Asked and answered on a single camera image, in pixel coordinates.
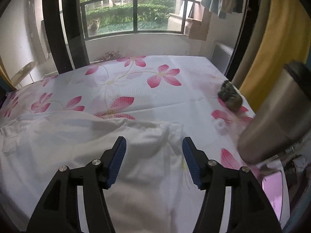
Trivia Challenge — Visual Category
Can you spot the round yellow stool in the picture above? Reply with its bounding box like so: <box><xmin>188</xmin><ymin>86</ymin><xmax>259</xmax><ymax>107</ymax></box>
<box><xmin>10</xmin><ymin>61</ymin><xmax>38</xmax><ymax>89</ymax></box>

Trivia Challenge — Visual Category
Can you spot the cardboard box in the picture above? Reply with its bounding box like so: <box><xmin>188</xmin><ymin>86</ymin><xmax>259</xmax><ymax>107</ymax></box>
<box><xmin>183</xmin><ymin>17</ymin><xmax>211</xmax><ymax>40</ymax></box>

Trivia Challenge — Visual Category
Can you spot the dark furry bundle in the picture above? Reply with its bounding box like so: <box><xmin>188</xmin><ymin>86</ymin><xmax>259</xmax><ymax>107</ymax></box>
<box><xmin>217</xmin><ymin>80</ymin><xmax>243</xmax><ymax>112</ymax></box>

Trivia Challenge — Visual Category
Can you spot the black door frame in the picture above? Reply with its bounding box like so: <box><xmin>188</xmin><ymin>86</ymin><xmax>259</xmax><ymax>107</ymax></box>
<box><xmin>42</xmin><ymin>0</ymin><xmax>90</xmax><ymax>74</ymax></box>

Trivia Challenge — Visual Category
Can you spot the dried flower bunch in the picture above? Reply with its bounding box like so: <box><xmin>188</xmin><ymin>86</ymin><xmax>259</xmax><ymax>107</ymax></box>
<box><xmin>100</xmin><ymin>50</ymin><xmax>123</xmax><ymax>62</ymax></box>

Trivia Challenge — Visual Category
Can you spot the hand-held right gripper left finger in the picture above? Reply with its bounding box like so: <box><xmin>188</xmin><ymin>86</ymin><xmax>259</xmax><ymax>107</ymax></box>
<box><xmin>25</xmin><ymin>136</ymin><xmax>127</xmax><ymax>233</ymax></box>

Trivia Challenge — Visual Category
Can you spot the yellow curtain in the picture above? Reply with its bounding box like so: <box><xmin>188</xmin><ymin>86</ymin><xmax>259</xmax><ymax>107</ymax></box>
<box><xmin>239</xmin><ymin>0</ymin><xmax>311</xmax><ymax>105</ymax></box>

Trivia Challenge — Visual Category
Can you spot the white garment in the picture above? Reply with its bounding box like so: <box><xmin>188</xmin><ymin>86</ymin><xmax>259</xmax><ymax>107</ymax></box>
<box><xmin>0</xmin><ymin>110</ymin><xmax>185</xmax><ymax>233</ymax></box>

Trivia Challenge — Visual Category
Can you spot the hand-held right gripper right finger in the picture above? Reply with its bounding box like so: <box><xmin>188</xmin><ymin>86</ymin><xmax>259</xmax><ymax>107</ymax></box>
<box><xmin>182</xmin><ymin>137</ymin><xmax>282</xmax><ymax>233</ymax></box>

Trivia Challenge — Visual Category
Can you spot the pink floral bed sheet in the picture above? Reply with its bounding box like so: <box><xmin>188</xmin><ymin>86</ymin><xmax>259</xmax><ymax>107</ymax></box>
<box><xmin>0</xmin><ymin>55</ymin><xmax>289</xmax><ymax>233</ymax></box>

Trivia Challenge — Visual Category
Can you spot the balcony railing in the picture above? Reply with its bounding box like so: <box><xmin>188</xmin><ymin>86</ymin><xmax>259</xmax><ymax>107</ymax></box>
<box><xmin>80</xmin><ymin>0</ymin><xmax>202</xmax><ymax>39</ymax></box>

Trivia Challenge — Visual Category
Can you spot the white wall heater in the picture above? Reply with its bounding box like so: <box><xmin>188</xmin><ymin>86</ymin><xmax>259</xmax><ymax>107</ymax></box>
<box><xmin>211</xmin><ymin>42</ymin><xmax>234</xmax><ymax>73</ymax></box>

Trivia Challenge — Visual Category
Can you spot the steel thermos flask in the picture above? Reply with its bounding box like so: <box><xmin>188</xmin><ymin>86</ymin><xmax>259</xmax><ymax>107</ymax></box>
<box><xmin>238</xmin><ymin>60</ymin><xmax>311</xmax><ymax>164</ymax></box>

